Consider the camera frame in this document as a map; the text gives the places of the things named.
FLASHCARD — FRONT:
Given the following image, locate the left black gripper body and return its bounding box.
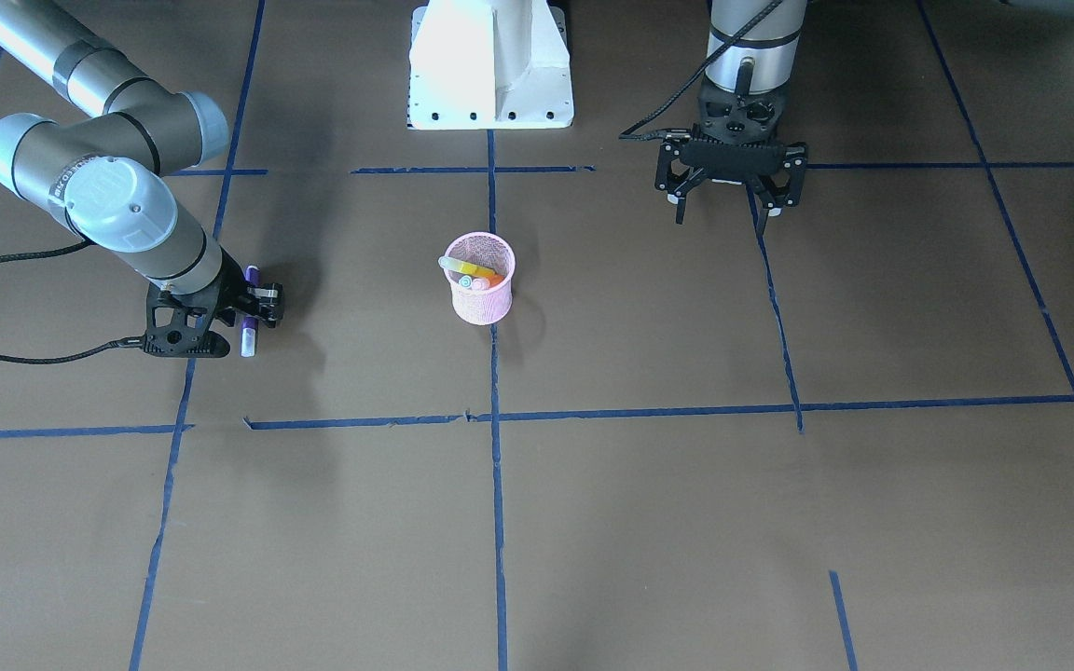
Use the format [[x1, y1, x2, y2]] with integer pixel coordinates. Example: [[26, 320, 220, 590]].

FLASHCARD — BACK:
[[697, 86, 790, 145]]

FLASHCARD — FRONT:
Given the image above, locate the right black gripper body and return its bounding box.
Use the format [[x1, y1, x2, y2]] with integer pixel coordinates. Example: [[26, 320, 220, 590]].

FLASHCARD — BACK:
[[212, 276, 261, 322]]

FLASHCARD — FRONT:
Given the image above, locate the purple highlighter pen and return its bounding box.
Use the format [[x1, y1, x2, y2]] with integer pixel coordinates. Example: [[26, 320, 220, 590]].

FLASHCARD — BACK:
[[240, 265, 261, 358]]

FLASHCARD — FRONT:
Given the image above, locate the yellow highlighter pen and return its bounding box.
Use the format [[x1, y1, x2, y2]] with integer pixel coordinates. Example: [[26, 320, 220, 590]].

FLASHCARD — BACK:
[[438, 256, 498, 279]]

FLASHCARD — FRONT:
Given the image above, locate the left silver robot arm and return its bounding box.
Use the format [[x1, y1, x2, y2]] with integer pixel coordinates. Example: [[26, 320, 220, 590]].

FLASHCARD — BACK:
[[657, 1, 808, 224]]

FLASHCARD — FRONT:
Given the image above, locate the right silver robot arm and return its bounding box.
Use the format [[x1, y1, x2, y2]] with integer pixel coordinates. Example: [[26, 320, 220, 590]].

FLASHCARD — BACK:
[[0, 1, 284, 324]]

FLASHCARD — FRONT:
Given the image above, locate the pink mesh pen holder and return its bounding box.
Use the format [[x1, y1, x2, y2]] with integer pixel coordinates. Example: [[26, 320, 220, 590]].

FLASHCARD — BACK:
[[438, 232, 516, 324]]

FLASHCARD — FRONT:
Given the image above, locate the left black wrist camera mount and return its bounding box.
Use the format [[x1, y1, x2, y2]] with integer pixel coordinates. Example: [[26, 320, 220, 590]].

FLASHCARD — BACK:
[[654, 136, 808, 217]]

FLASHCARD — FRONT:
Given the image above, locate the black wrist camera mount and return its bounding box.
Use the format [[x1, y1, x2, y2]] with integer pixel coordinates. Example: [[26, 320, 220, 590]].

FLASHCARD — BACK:
[[654, 136, 808, 217], [137, 285, 231, 360]]

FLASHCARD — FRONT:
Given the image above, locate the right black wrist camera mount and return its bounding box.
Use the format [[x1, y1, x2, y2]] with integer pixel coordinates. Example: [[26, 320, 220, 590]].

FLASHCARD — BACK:
[[137, 285, 231, 360]]

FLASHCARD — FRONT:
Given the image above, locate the black braided cable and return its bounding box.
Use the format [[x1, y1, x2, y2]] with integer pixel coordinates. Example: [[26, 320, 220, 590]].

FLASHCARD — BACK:
[[618, 0, 785, 143], [0, 240, 151, 366]]

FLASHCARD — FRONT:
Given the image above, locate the white camera pole stand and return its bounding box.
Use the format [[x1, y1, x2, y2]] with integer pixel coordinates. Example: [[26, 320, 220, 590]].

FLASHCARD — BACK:
[[406, 1, 575, 131]]

